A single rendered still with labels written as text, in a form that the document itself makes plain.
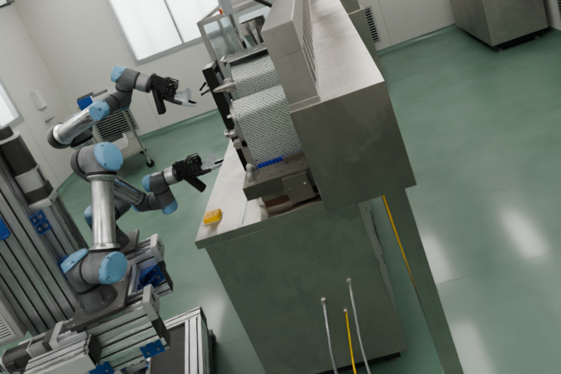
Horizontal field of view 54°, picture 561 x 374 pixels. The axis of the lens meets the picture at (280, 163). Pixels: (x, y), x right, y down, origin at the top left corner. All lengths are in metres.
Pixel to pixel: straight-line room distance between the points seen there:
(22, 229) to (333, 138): 1.45
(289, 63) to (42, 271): 1.53
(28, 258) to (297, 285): 1.10
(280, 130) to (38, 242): 1.08
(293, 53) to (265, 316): 1.36
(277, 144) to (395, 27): 5.74
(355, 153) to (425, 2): 6.58
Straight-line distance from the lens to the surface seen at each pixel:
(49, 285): 2.55
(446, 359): 1.94
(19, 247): 2.49
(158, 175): 2.43
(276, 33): 1.37
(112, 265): 2.17
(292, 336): 2.50
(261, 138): 2.32
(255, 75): 2.49
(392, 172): 1.48
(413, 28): 7.97
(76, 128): 2.51
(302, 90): 1.40
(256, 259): 2.28
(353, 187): 1.48
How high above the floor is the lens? 1.82
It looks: 20 degrees down
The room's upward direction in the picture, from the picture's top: 22 degrees counter-clockwise
